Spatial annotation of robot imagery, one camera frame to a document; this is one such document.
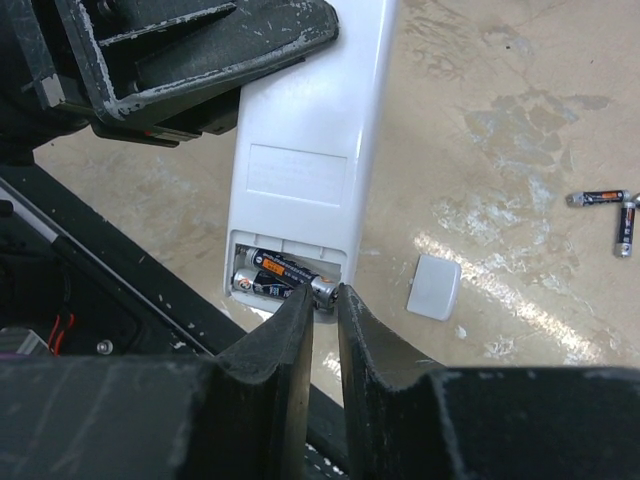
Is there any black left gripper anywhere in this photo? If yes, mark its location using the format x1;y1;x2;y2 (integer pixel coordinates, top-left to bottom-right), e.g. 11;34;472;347
1;1;339;148

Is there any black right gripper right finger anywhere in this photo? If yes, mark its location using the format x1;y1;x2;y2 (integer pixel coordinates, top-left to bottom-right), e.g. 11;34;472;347
338;285;639;479

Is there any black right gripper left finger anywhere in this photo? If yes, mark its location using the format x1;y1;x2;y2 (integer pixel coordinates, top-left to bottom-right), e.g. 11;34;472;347
1;286;313;479

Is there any white battery cover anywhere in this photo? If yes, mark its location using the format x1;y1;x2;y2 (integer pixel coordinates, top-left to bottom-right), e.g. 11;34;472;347
406;254;461;322

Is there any black AAA battery inserted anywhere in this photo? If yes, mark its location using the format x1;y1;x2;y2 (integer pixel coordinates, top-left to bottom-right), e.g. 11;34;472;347
230;268;339;312
246;248;319;283

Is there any white remote control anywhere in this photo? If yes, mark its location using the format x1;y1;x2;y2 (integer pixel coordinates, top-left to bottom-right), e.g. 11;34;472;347
223;1;398;312

